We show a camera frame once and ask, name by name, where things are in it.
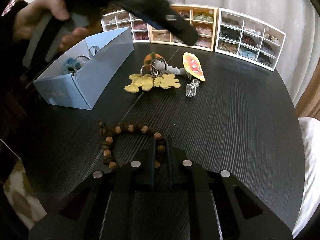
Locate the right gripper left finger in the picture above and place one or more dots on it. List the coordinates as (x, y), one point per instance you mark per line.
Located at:
(151, 161)

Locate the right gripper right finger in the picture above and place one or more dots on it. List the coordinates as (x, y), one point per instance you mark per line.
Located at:
(170, 157)

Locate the orange green felt charm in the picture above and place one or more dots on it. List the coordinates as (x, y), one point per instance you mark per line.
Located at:
(151, 57)

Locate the silver wire pendant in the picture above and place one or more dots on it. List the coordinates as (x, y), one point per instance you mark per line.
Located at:
(191, 88)

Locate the yellow bear keychain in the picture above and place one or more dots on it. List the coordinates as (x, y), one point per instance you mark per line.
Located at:
(146, 82)

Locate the grey dinosaur keychain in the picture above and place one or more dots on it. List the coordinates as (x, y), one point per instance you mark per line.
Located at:
(163, 68)

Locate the yellow orange leaf charm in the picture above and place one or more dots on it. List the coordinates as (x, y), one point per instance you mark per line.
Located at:
(192, 66)

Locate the blue fluffy charm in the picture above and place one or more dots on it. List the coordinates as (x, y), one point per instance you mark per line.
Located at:
(70, 66)

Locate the white left drawer organizer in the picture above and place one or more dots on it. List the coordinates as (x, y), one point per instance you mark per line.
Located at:
(122, 19)

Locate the white drawer organizer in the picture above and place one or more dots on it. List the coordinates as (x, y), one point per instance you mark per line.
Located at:
(247, 38)
(122, 19)

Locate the beige middle drawer organizer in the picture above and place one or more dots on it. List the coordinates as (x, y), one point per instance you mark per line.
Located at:
(195, 27)

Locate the white right drawer organizer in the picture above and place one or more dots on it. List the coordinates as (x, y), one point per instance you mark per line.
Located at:
(247, 38)

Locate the light blue cardboard box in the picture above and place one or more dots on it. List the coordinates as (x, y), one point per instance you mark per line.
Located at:
(106, 51)

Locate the white lace curtain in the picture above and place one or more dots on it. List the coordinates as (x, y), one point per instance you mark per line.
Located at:
(299, 20)

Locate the pink drape curtain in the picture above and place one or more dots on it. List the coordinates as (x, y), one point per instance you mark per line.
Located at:
(309, 103)

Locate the white bedding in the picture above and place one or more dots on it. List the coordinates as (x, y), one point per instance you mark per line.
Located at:
(309, 208)

